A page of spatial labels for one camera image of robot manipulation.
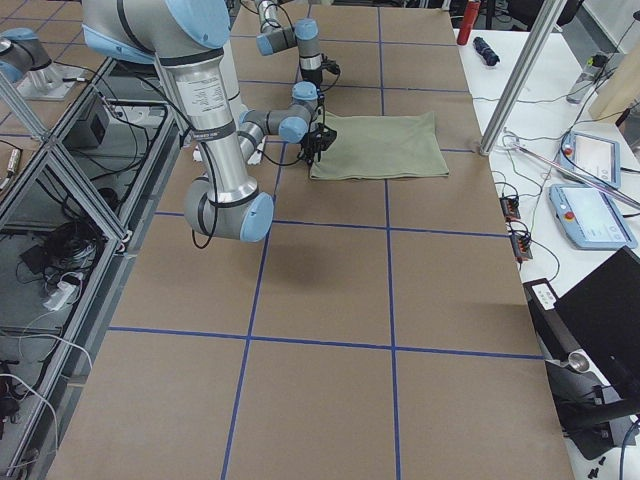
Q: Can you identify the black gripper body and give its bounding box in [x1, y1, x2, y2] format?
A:
[298, 123, 337, 165]
[298, 55, 341, 100]

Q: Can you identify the brown control box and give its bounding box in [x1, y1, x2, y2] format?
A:
[63, 97, 109, 149]

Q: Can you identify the blue teach pendant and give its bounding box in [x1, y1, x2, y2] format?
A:
[549, 184, 638, 251]
[559, 131, 621, 189]

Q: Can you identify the green-tipped metal grabber stick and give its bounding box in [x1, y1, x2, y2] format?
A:
[502, 132, 640, 206]

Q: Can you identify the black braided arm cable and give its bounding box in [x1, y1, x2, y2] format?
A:
[192, 114, 326, 250]

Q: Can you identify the near blue teach pendant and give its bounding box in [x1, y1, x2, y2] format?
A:
[549, 184, 638, 251]

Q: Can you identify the aluminium extrusion frame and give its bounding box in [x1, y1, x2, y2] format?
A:
[1, 59, 179, 479]

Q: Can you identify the red water bottle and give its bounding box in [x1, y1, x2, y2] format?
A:
[456, 0, 481, 46]

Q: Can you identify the folded dark blue umbrella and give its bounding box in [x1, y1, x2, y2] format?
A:
[473, 36, 500, 67]

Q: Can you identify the black monitor on stand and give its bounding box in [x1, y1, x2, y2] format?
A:
[523, 247, 639, 460]

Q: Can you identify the far blue teach pendant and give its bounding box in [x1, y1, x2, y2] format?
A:
[559, 131, 621, 189]

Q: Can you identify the aluminium frame post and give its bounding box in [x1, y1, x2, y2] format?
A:
[479, 0, 566, 156]

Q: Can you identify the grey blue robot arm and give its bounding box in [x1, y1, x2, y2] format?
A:
[83, 1, 340, 242]
[254, 0, 341, 100]

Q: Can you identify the olive green long-sleeve shirt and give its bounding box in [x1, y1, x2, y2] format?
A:
[309, 112, 449, 181]

